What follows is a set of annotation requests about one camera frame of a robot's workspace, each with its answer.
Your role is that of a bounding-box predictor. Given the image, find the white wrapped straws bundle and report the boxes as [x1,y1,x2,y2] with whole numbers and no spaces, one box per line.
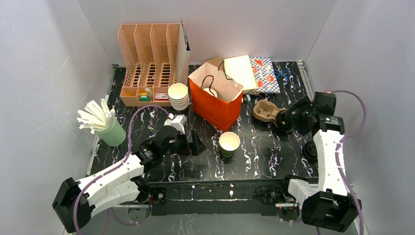
[76,98,116,134]

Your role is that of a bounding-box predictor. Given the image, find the black plastic cup lid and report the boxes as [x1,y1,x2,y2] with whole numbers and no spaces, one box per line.
[274,115,291,131]

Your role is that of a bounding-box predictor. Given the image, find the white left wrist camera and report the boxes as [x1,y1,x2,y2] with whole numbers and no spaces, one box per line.
[169,115,187,135]

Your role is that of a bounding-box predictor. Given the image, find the orange paper bag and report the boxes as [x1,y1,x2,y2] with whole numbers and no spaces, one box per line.
[188,63,244,132]

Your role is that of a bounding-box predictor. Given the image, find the white lid stack upper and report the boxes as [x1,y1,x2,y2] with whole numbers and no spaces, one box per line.
[164,119,172,126]

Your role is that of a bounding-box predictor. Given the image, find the stack of white paper cups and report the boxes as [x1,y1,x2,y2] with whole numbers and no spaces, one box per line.
[168,83,190,111]

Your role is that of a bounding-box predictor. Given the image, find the brown pulp cup carrier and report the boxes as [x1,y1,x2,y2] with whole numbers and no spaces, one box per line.
[253,99,286,123]

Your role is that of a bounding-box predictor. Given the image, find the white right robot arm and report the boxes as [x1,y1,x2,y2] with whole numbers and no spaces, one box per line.
[281,92,362,233]

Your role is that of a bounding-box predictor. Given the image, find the red white staple box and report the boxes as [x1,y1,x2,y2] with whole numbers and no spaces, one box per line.
[154,93,169,101]

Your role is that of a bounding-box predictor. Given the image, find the white plastic cup lid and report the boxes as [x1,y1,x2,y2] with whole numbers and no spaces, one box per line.
[203,88,218,97]

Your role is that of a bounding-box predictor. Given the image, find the pink desk organizer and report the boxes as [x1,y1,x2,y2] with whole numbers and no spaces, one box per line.
[118,22,191,107]

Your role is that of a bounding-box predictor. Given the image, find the translucent white bottle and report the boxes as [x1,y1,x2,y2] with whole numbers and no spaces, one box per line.
[145,87,153,96]

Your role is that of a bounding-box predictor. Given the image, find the green stamp box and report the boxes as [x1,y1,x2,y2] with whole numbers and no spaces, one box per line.
[139,95,150,102]

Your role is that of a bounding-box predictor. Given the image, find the cream paper bag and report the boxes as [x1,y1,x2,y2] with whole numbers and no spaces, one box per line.
[224,55,257,91]

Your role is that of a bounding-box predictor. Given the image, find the blue checkered paper bag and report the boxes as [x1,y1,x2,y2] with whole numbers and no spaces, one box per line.
[250,57,280,94]

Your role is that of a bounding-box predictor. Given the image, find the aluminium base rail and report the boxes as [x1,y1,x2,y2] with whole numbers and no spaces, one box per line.
[69,185,361,208]

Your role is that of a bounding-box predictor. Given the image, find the blue rubber bands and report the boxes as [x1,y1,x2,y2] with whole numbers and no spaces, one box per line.
[274,69,291,82]

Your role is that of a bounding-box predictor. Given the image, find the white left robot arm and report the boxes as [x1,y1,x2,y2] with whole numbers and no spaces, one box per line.
[52,125,206,233]

